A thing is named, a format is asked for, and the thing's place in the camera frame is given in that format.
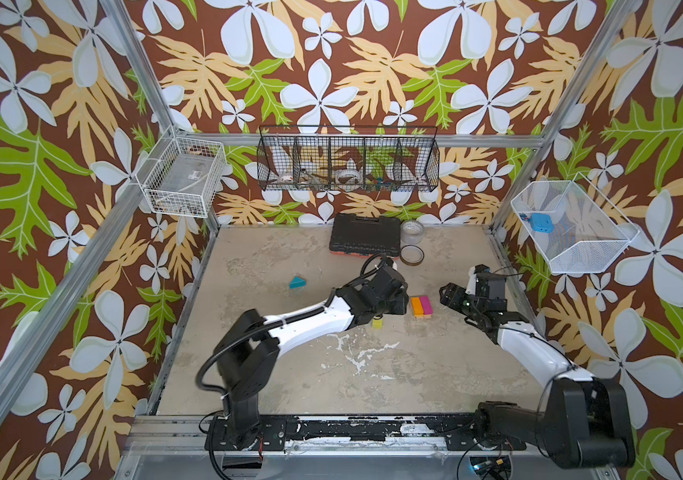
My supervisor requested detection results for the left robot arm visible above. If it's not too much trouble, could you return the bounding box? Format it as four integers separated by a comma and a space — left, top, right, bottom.
195, 254, 409, 449

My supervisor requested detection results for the brown tape roll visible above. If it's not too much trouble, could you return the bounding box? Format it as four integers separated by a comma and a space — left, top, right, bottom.
399, 245, 425, 266

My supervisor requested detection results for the black tool case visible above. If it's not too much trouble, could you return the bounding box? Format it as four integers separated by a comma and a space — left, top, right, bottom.
329, 214, 401, 258

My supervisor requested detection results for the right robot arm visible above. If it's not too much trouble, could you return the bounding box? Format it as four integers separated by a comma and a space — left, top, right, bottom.
439, 264, 635, 469

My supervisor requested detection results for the teal triangular block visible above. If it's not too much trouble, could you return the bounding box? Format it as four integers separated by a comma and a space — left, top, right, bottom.
289, 276, 307, 289

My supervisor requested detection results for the black wire basket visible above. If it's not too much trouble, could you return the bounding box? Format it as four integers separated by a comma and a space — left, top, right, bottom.
256, 125, 441, 192

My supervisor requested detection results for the white wire basket left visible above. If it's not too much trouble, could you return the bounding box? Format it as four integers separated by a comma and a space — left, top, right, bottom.
137, 127, 228, 219

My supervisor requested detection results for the orange rectangular block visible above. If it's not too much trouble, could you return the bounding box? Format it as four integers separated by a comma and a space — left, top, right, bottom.
411, 297, 425, 318

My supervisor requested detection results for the white tape roll in basket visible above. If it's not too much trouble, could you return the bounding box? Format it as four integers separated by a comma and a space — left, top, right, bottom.
335, 169, 363, 185

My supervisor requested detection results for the magenta rectangular block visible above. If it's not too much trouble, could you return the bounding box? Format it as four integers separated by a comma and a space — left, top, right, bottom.
419, 296, 433, 317

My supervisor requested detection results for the clear glass jar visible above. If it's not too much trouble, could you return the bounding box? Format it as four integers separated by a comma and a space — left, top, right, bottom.
401, 220, 425, 245

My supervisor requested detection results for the white mesh corner basket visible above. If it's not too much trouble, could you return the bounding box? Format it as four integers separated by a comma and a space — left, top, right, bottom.
511, 174, 641, 276

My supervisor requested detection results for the blue object in basket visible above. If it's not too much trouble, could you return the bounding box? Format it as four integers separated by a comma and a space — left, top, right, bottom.
529, 213, 555, 234

